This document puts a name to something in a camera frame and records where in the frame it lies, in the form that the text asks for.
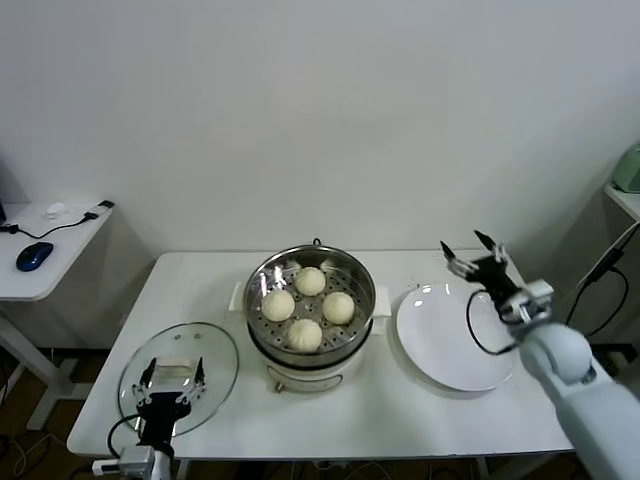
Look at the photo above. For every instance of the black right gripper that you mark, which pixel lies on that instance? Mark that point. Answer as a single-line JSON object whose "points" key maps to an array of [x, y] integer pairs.
{"points": [[492, 275]]}

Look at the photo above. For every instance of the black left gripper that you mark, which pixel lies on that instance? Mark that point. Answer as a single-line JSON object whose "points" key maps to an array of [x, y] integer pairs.
{"points": [[160, 415]]}

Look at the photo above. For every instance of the white steamed baozi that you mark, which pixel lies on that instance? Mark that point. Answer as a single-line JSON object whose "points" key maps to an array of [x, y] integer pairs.
{"points": [[338, 307], [310, 281], [305, 335], [278, 306]]}

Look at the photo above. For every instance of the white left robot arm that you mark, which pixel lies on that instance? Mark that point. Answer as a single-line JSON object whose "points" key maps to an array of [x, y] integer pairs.
{"points": [[162, 467]]}

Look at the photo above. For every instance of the perforated steel steamer basket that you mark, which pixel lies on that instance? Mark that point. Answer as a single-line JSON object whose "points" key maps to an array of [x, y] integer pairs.
{"points": [[360, 280]]}

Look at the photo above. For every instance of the steel steamer pot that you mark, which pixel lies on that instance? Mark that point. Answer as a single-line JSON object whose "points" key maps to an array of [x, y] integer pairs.
{"points": [[305, 372]]}

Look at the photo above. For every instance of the white round plate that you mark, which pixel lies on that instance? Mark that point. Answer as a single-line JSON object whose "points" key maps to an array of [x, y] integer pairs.
{"points": [[440, 340]]}

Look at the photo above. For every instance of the white side desk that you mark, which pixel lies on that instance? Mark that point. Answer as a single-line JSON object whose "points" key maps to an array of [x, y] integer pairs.
{"points": [[45, 285]]}

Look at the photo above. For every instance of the pale green appliance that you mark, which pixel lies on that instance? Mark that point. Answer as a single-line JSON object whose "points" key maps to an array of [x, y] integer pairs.
{"points": [[629, 170]]}

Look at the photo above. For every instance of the blue computer mouse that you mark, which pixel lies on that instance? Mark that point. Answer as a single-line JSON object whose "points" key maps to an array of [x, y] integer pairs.
{"points": [[34, 256]]}

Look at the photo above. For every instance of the small white crumpled object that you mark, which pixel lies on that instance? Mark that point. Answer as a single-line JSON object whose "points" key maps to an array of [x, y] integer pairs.
{"points": [[56, 210]]}

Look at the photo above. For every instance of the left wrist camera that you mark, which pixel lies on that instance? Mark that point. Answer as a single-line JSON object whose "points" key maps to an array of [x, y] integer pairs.
{"points": [[135, 460]]}

